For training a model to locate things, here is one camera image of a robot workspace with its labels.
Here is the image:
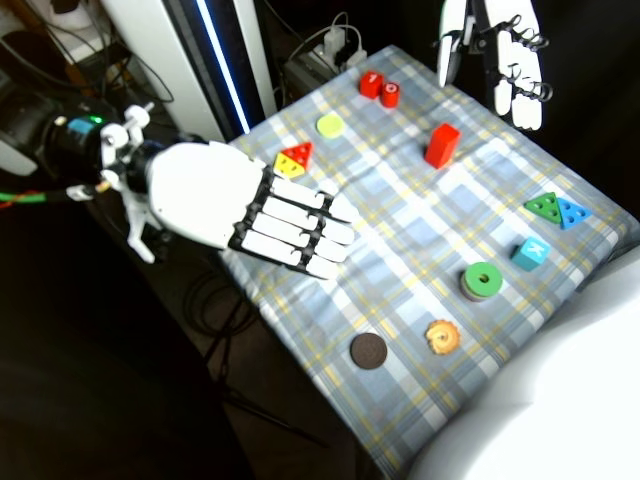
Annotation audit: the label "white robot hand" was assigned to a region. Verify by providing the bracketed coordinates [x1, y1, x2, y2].
[436, 0, 555, 132]
[146, 140, 365, 282]

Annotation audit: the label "red rectangular block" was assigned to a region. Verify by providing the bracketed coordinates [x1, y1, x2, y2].
[423, 122, 462, 170]

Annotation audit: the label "red triangle block with holes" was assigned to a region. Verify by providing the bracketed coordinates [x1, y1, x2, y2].
[281, 141, 315, 172]

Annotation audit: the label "green triangle block with holes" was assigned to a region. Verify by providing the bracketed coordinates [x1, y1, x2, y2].
[523, 191, 564, 225]

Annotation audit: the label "blue triangle block with holes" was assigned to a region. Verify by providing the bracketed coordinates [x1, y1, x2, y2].
[555, 197, 594, 231]

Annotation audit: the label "white column with blue light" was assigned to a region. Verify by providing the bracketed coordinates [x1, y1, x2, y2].
[99, 0, 279, 144]

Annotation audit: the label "red cylinder with hole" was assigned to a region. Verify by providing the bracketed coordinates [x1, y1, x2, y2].
[379, 81, 402, 109]

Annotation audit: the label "yellow-green round disc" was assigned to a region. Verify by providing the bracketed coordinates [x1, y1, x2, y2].
[315, 112, 347, 139]

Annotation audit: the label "red cube with number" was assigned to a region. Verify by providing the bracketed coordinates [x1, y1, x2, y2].
[358, 69, 385, 100]

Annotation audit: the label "grey box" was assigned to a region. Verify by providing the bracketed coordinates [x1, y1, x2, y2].
[282, 52, 341, 87]

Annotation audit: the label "white power strip with plugs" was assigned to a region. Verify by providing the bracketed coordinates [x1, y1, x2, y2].
[319, 24, 369, 71]

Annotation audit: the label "blue cube with letter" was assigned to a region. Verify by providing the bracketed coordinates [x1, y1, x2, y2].
[509, 236, 552, 273]

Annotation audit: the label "blue plaid table cloth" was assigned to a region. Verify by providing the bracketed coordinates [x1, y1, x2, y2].
[219, 44, 629, 480]

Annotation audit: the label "dark brown toy cookie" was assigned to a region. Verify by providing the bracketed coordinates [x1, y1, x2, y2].
[349, 332, 389, 371]

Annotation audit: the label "yellow toy cookie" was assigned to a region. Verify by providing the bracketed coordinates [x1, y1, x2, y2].
[424, 319, 462, 357]

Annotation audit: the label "white robot body shell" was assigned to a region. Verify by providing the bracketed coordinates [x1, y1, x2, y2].
[407, 254, 640, 480]

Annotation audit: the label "black floor cables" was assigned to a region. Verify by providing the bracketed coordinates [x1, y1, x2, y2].
[182, 269, 264, 361]

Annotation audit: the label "green cable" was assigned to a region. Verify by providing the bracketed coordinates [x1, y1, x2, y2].
[0, 189, 69, 209]

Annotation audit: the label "green ring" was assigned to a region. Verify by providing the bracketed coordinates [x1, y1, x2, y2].
[462, 261, 504, 297]

